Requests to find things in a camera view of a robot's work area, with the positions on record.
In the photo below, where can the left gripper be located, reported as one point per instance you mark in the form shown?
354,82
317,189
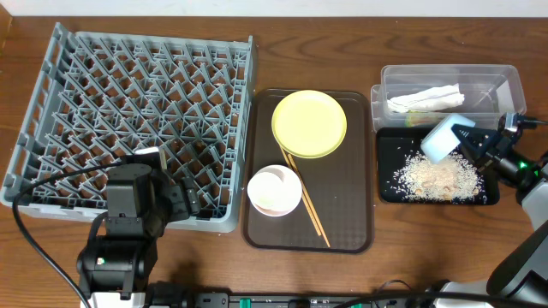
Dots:
183,198

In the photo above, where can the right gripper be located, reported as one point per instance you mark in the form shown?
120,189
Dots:
491,142

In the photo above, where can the light blue bowl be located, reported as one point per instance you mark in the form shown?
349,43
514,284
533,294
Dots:
441,141

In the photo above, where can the white napkin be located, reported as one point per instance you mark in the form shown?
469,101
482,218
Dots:
432,99

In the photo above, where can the yellow green wrapper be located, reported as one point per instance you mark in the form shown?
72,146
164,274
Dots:
423,119

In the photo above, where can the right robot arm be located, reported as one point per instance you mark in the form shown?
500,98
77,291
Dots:
520,280

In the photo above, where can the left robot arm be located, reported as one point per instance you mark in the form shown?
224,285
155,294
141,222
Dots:
121,249

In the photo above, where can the black waste tray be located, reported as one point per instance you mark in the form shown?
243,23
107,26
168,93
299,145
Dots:
396,145

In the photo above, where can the clear plastic waste bin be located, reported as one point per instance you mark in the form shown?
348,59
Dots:
490,90

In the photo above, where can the grey plastic dishwasher rack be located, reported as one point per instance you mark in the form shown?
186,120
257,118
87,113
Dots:
100,96

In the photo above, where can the spilled rice pile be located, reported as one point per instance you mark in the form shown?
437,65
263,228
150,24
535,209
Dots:
453,179

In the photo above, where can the white bowl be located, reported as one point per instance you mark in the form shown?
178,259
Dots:
274,191

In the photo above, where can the wooden chopstick left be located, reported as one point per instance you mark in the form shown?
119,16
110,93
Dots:
303,198

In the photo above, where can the wooden chopstick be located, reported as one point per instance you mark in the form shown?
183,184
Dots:
309,204
303,198

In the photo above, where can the wooden chopstick right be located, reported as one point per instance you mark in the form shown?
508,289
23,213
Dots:
309,204

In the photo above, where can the brown plastic serving tray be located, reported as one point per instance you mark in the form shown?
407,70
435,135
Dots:
341,188

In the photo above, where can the yellow round plate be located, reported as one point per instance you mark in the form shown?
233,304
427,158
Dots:
309,124

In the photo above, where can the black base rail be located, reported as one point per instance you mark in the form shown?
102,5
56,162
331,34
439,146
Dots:
166,294

